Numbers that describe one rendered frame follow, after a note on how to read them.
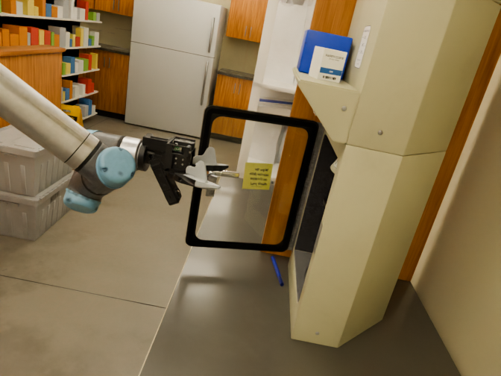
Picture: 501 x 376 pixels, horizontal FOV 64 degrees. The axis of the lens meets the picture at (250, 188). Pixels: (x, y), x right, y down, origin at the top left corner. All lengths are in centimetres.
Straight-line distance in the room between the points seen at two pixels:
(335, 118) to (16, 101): 56
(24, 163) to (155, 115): 336
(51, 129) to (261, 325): 62
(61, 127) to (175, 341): 49
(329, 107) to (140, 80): 529
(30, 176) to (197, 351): 215
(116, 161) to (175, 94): 507
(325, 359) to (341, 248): 26
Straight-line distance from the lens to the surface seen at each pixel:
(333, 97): 76
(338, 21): 113
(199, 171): 89
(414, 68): 79
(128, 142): 96
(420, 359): 111
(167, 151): 92
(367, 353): 104
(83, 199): 92
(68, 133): 81
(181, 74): 580
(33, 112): 81
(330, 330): 98
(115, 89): 625
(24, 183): 293
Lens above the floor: 157
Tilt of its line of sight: 21 degrees down
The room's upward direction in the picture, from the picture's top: 12 degrees clockwise
